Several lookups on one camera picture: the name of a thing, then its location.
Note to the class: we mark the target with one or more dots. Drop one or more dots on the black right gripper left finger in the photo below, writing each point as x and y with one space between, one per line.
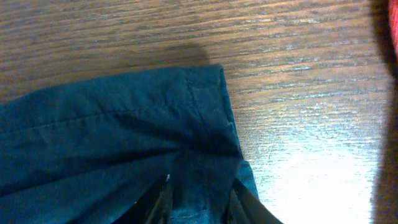
154 207

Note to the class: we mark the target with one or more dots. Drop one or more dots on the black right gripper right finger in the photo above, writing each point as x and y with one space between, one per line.
245 208

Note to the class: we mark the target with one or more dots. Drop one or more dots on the navy blue shorts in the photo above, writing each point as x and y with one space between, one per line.
86 151

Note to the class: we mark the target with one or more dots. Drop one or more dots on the black clothes pile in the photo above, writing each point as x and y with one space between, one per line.
385 194

